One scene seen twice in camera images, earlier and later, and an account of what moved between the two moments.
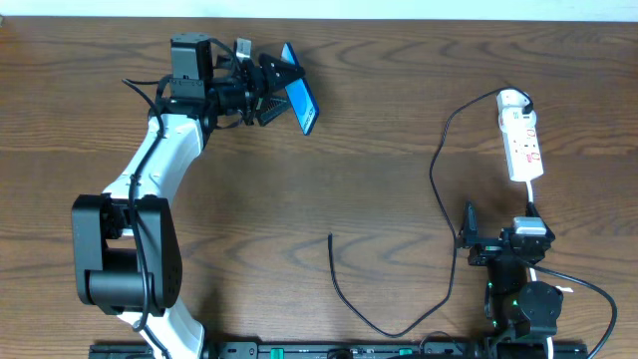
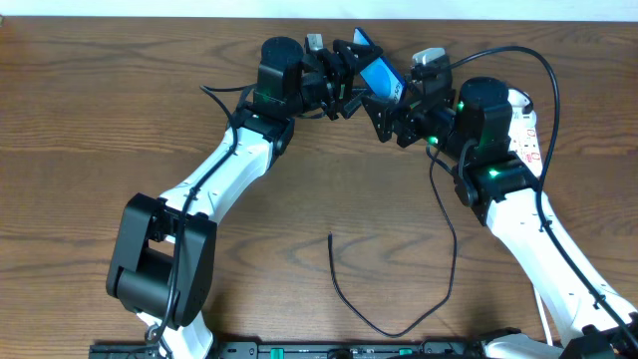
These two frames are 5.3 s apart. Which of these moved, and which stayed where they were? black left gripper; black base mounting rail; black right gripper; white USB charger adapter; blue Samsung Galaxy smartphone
Moved: black left gripper; blue Samsung Galaxy smartphone; black right gripper
Stayed: black base mounting rail; white USB charger adapter
